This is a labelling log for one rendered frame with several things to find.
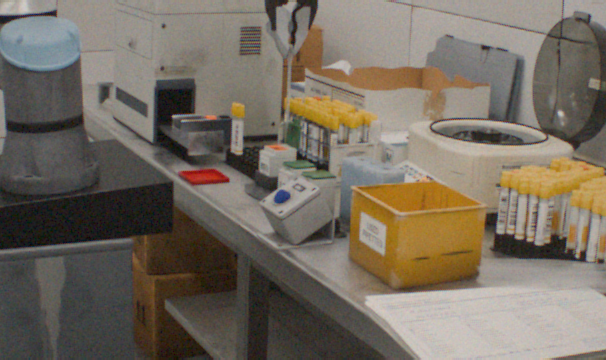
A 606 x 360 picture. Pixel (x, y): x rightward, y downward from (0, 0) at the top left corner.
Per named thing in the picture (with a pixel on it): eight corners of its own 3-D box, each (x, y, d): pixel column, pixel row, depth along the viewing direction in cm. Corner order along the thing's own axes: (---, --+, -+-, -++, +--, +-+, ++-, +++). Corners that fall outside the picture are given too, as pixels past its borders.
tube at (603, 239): (590, 277, 137) (599, 200, 135) (597, 274, 138) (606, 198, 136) (600, 280, 136) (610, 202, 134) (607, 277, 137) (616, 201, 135)
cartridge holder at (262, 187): (244, 192, 173) (244, 170, 172) (292, 187, 177) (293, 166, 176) (259, 200, 168) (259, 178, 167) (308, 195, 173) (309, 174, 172)
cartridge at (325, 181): (295, 214, 162) (296, 171, 160) (322, 211, 164) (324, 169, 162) (306, 221, 159) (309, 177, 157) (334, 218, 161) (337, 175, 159)
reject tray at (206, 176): (178, 175, 181) (178, 171, 181) (214, 172, 184) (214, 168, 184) (192, 185, 175) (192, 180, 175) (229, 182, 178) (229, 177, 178)
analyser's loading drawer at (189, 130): (152, 131, 205) (152, 105, 204) (183, 129, 208) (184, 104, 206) (189, 155, 187) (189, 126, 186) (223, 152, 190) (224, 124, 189)
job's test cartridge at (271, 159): (258, 183, 173) (259, 145, 171) (283, 181, 175) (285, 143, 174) (269, 189, 170) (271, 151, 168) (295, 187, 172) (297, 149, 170)
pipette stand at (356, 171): (330, 224, 158) (333, 158, 155) (368, 218, 162) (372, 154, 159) (370, 243, 150) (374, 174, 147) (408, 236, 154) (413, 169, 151)
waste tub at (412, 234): (345, 257, 143) (349, 186, 141) (430, 248, 149) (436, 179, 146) (393, 290, 131) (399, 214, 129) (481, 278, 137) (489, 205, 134)
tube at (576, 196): (576, 268, 140) (585, 193, 137) (565, 269, 140) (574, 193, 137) (571, 264, 142) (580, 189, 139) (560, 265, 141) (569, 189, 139)
